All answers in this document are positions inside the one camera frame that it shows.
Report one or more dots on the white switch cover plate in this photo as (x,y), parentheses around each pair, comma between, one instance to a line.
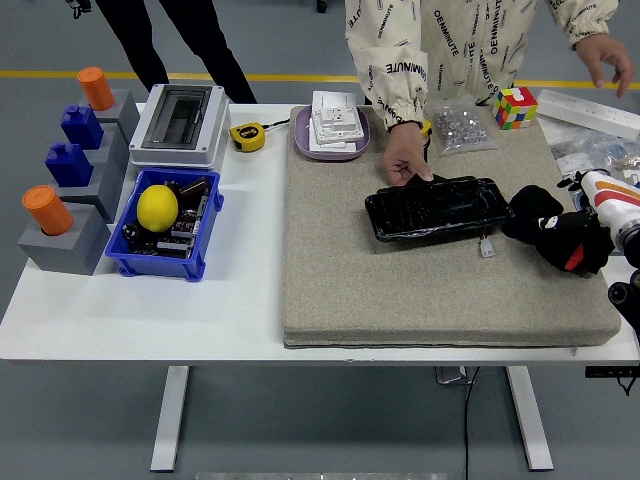
(325,147)

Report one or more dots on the person in background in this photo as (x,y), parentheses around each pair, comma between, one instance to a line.
(145,50)

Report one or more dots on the grey holder block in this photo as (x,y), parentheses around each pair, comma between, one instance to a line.
(70,252)
(107,192)
(126,112)
(116,150)

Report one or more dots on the purple tray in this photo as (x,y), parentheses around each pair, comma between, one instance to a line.
(302,132)

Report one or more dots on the blue block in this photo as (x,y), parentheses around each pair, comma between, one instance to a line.
(82,127)
(69,165)

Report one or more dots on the yellow lemon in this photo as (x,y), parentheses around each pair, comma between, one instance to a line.
(157,207)

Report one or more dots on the grey electrical enclosure box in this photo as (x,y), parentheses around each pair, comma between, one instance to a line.
(175,125)

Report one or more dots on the brown cylindrical capacitor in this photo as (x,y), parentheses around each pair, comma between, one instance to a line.
(195,187)

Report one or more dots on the yellow wristband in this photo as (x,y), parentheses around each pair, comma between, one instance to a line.
(426,129)

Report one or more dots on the person's right forearm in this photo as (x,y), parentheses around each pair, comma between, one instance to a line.
(395,87)

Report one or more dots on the white wall socket module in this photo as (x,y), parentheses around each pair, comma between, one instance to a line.
(337,122)

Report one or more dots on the black chair caster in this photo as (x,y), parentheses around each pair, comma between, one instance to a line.
(321,5)

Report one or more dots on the black table control box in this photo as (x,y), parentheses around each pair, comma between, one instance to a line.
(612,372)

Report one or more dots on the small black background object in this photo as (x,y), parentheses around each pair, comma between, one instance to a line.
(79,7)

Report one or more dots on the white power strip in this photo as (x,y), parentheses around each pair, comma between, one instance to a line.
(575,107)

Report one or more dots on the flat white switch plate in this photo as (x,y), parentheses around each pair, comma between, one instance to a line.
(332,99)

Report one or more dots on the person's left forearm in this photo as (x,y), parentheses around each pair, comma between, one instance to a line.
(582,20)

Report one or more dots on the person's left hand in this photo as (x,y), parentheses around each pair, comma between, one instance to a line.
(602,55)

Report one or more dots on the yellow tape measure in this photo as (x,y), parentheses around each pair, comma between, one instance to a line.
(247,136)

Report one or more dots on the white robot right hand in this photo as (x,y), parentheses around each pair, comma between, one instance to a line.
(612,200)

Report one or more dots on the white table leg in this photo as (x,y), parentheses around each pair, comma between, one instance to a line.
(170,420)
(530,420)

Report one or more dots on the colourful puzzle cube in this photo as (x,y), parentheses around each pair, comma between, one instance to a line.
(515,107)

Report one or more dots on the grey under-table bracket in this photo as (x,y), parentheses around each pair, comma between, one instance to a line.
(452,375)

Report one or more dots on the clear plastic bags of parts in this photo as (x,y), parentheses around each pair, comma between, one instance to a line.
(585,152)

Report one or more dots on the blue plastic bin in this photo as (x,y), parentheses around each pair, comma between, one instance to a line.
(160,265)

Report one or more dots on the person's right hand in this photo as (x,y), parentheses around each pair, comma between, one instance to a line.
(405,147)

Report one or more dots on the clear bag of metal nuts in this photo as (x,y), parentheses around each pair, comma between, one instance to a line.
(460,127)

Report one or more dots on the dark circuit board parts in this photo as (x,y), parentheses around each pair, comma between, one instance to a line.
(177,235)

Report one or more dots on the grey-brown mat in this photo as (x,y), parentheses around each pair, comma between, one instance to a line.
(375,300)

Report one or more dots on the orange cylinder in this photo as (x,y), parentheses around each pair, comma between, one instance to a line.
(47,210)
(96,89)

